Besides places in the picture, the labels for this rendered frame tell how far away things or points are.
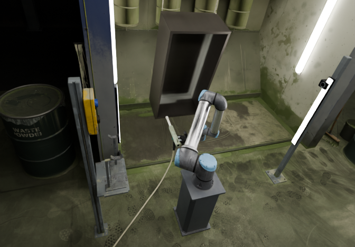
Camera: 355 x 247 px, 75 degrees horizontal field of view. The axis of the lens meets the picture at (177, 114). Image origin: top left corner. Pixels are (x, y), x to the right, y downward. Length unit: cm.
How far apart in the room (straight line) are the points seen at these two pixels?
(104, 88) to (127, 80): 173
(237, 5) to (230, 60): 93
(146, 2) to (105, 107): 205
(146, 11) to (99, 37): 204
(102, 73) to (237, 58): 293
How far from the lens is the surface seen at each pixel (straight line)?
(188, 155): 190
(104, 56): 178
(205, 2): 354
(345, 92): 352
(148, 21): 374
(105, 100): 197
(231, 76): 422
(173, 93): 314
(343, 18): 356
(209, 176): 193
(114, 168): 193
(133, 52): 368
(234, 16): 384
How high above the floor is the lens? 229
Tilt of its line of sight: 38 degrees down
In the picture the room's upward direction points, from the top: 8 degrees clockwise
